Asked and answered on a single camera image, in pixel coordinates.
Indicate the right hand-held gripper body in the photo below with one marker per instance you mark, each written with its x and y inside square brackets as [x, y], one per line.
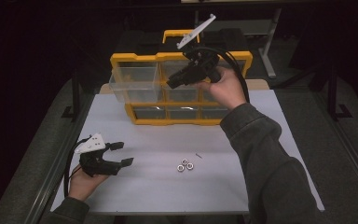
[203, 63]

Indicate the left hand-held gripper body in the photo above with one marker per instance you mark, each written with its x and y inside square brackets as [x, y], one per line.
[91, 144]

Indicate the yellow black drawer organizer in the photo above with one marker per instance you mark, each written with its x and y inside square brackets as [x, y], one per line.
[143, 57]

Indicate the silver metal nut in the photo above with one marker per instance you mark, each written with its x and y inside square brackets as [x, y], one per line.
[190, 166]
[180, 168]
[185, 161]

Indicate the small metal screw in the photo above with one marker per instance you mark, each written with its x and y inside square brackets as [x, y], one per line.
[198, 155]

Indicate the person's right hand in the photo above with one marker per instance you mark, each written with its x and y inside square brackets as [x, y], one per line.
[227, 90]

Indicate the person's left hand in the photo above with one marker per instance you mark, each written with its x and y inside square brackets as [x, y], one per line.
[84, 186]

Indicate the rows of clear drawers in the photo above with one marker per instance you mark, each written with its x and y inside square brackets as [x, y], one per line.
[150, 112]

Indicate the black metal stand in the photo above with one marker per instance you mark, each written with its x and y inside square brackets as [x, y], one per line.
[332, 93]
[76, 93]

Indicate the aluminium frame rail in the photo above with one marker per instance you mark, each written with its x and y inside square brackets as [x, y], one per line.
[354, 155]
[50, 179]

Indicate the white metal desk frame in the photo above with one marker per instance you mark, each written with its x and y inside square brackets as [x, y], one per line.
[268, 59]

